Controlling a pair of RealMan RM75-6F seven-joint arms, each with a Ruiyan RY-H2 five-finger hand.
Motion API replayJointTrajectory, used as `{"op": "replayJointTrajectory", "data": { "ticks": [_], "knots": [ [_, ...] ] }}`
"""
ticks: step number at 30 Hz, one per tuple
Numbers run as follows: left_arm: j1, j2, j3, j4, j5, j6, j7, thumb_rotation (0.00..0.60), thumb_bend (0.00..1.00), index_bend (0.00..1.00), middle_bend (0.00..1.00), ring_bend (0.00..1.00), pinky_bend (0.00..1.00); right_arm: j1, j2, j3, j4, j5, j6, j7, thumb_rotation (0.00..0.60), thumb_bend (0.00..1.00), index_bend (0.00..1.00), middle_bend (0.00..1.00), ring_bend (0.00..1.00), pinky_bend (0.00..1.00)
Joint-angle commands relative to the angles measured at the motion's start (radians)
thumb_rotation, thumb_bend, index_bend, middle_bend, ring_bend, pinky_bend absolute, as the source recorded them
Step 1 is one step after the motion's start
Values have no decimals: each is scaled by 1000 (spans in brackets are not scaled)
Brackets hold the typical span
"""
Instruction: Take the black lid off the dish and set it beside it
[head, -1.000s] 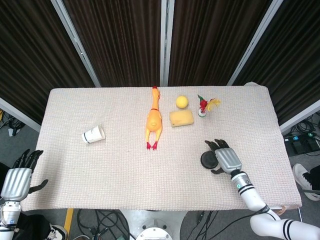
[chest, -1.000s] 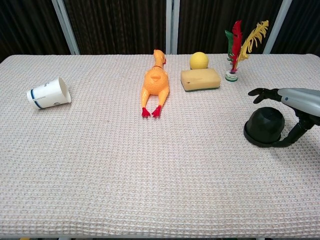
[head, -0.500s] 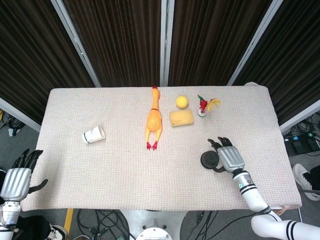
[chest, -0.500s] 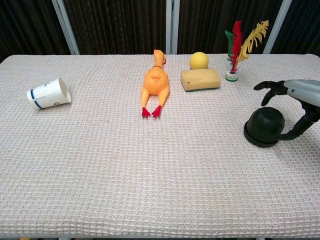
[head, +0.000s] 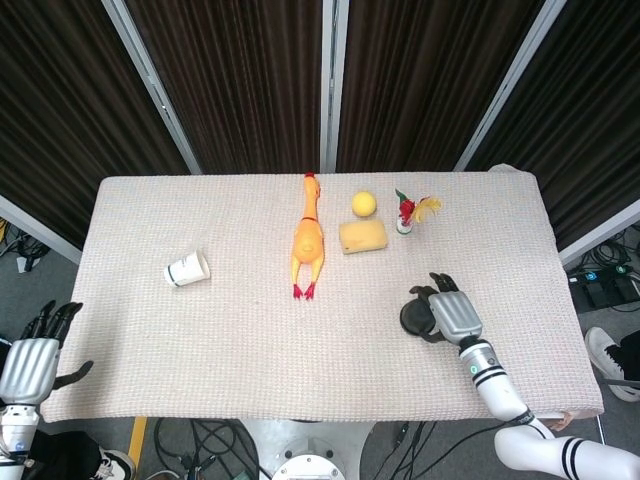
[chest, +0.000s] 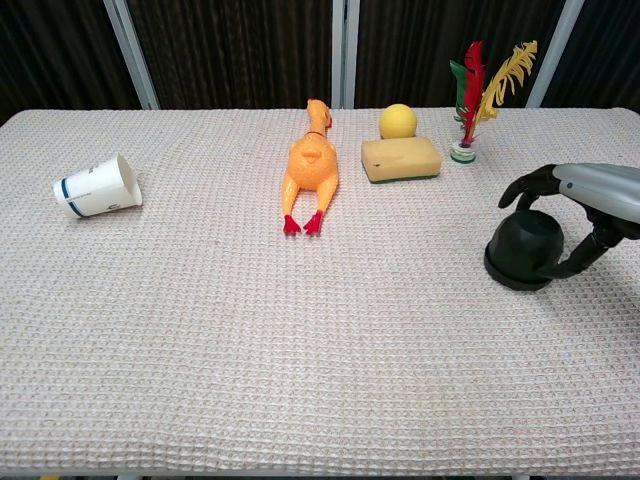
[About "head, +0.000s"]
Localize black floor cables bundle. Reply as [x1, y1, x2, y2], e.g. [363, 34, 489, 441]
[149, 417, 271, 480]

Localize white paper cup blue stripe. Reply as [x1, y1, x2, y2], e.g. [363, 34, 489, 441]
[162, 248, 213, 289]

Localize beige woven tablecloth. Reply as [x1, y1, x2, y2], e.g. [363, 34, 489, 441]
[39, 163, 605, 425]

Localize white sneaker black laces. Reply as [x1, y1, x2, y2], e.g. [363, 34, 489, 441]
[583, 326, 640, 403]

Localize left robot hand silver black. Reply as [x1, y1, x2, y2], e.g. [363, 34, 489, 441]
[0, 299, 95, 406]

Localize yellow sponge green underside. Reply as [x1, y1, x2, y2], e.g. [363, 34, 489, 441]
[338, 220, 390, 256]

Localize white partition frame rail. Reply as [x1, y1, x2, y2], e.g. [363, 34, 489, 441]
[0, 193, 84, 266]
[558, 212, 640, 269]

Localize feather shuttlecock red yellow green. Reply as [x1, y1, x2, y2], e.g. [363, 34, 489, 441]
[393, 187, 444, 237]

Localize orange rubber chicken toy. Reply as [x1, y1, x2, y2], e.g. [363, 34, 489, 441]
[290, 171, 328, 302]

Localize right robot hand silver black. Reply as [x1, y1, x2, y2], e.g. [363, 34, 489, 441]
[409, 271, 485, 348]

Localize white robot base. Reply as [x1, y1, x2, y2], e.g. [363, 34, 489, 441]
[242, 418, 379, 480]

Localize yellow ball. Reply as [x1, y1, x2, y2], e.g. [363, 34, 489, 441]
[351, 190, 378, 219]

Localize dark brown partition panel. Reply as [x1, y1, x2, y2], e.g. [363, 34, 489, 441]
[123, 0, 326, 175]
[0, 0, 191, 250]
[335, 0, 547, 174]
[467, 0, 640, 251]

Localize white partition frame post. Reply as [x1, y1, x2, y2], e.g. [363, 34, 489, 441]
[453, 0, 565, 172]
[101, 0, 202, 175]
[321, 0, 350, 174]

